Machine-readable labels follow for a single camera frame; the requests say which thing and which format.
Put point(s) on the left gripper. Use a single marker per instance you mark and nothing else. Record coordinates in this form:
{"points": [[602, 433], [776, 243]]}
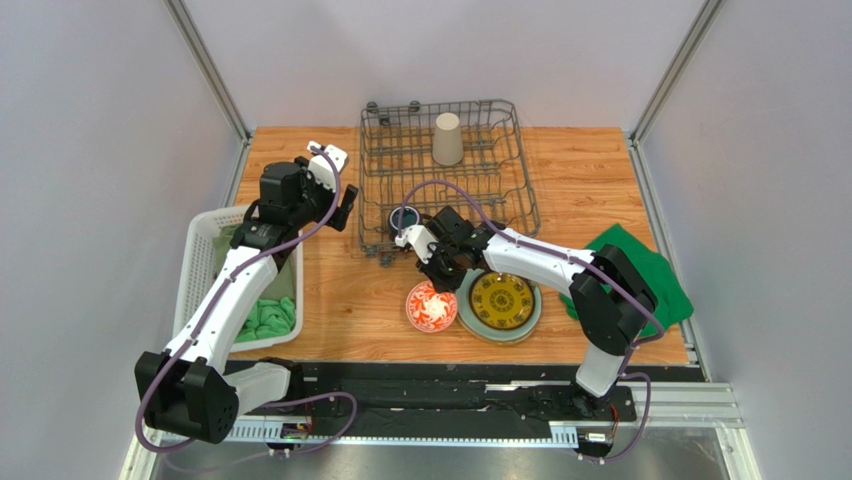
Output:
{"points": [[307, 180]]}

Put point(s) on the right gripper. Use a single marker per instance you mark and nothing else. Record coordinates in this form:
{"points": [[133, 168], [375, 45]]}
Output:
{"points": [[442, 259]]}

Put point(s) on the white red patterned bowl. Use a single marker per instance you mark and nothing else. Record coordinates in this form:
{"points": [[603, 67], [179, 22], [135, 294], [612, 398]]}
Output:
{"points": [[429, 311]]}

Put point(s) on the light blue flower plate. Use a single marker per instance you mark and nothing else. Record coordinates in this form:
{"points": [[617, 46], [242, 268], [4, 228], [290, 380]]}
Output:
{"points": [[483, 332]]}

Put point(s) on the yellow patterned plate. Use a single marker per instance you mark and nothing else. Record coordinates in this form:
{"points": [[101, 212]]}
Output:
{"points": [[502, 301]]}

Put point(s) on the dark green mug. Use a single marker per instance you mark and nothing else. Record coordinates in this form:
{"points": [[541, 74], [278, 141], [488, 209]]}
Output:
{"points": [[401, 218]]}

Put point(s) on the beige upside-down cup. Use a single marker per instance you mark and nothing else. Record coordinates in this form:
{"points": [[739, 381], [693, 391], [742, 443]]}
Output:
{"points": [[447, 145]]}

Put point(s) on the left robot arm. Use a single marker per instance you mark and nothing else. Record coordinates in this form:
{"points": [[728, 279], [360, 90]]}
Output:
{"points": [[184, 390]]}

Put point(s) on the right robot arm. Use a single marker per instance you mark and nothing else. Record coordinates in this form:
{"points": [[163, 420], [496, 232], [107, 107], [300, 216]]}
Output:
{"points": [[612, 300]]}

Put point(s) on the olive green folded cloth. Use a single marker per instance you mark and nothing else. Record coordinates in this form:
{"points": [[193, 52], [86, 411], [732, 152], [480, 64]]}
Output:
{"points": [[282, 287]]}

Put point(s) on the white plastic basket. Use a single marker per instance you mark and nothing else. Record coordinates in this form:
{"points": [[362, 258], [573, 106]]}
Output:
{"points": [[197, 268]]}

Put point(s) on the bright green crumpled cloth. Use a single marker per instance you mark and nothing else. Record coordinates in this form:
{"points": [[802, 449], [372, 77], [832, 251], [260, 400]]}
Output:
{"points": [[268, 319]]}

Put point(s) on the green cloth on table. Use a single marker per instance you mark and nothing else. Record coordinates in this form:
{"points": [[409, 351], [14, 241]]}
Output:
{"points": [[674, 305]]}

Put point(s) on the grey wire dish rack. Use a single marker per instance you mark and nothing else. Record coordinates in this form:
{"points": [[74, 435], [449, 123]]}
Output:
{"points": [[396, 160]]}

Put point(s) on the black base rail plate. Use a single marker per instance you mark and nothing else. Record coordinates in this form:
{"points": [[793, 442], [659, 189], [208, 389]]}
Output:
{"points": [[448, 402]]}

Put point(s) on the left aluminium frame post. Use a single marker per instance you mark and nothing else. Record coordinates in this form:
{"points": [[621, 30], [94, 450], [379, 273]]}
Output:
{"points": [[192, 36]]}

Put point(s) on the aluminium frame post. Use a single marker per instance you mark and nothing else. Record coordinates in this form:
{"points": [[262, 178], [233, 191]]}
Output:
{"points": [[192, 36], [697, 31]]}

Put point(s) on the right aluminium frame post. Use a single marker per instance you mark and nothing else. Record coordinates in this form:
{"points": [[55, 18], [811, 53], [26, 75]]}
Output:
{"points": [[697, 31]]}

